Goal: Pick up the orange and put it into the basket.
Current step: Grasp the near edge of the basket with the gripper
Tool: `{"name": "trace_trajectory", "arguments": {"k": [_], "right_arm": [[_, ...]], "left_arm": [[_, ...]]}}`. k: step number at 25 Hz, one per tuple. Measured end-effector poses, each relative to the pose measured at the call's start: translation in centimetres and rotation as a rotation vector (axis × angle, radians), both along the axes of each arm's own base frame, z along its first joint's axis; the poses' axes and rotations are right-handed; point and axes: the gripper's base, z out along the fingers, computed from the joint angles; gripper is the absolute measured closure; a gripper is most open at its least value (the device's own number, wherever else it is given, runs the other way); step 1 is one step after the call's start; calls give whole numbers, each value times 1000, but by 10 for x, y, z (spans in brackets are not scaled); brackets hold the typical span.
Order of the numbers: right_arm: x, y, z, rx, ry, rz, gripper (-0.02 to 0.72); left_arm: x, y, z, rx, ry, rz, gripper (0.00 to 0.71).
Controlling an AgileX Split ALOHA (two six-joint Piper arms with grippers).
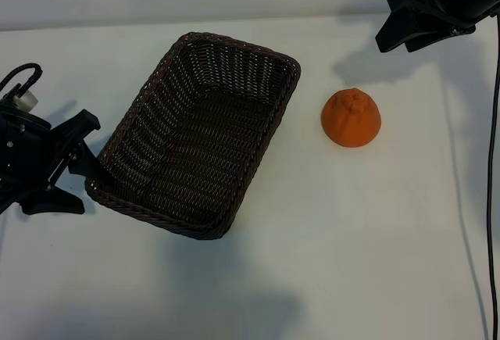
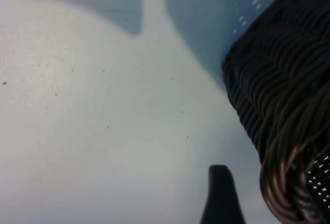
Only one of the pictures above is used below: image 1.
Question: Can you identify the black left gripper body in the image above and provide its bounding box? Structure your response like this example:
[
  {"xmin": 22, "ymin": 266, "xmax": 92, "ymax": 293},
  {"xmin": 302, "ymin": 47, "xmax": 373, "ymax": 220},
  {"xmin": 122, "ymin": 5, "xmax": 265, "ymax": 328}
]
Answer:
[{"xmin": 0, "ymin": 99, "xmax": 76, "ymax": 216}]

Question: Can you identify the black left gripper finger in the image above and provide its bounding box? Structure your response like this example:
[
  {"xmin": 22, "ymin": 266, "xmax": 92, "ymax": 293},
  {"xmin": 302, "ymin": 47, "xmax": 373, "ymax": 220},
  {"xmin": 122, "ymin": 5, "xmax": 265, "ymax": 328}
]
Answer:
[
  {"xmin": 50, "ymin": 108, "xmax": 107, "ymax": 181},
  {"xmin": 20, "ymin": 184, "xmax": 86, "ymax": 217}
]

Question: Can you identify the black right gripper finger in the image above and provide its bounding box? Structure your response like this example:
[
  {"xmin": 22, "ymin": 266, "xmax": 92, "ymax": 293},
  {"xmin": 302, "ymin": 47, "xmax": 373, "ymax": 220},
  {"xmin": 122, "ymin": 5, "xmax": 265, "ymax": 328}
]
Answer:
[
  {"xmin": 404, "ymin": 22, "xmax": 477, "ymax": 54},
  {"xmin": 374, "ymin": 0, "xmax": 434, "ymax": 53}
]

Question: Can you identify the dark brown woven wicker basket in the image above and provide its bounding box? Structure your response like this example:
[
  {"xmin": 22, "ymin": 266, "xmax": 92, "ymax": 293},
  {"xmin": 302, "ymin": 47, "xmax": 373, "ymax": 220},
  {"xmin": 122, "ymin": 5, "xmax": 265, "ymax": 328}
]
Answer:
[{"xmin": 84, "ymin": 30, "xmax": 302, "ymax": 242}]

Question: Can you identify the orange fruit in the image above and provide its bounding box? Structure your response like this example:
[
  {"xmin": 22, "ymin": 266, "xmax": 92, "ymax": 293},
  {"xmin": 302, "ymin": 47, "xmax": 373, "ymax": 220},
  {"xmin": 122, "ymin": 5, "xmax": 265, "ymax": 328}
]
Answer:
[{"xmin": 320, "ymin": 87, "xmax": 383, "ymax": 149}]

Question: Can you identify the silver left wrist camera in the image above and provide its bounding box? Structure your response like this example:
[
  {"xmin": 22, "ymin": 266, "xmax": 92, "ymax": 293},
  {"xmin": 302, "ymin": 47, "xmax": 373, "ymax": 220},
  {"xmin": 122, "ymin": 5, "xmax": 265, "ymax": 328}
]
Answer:
[{"xmin": 12, "ymin": 90, "xmax": 39, "ymax": 113}]

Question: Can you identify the black braided cable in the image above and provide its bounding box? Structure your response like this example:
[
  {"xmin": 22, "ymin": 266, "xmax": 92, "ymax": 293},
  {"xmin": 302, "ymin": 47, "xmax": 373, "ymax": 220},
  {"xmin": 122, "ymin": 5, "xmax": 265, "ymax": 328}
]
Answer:
[{"xmin": 0, "ymin": 62, "xmax": 44, "ymax": 99}]

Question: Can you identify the long black cable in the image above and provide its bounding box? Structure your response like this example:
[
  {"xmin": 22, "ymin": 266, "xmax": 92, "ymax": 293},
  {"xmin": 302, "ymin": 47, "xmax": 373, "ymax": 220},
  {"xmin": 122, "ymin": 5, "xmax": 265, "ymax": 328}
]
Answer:
[{"xmin": 484, "ymin": 15, "xmax": 500, "ymax": 340}]

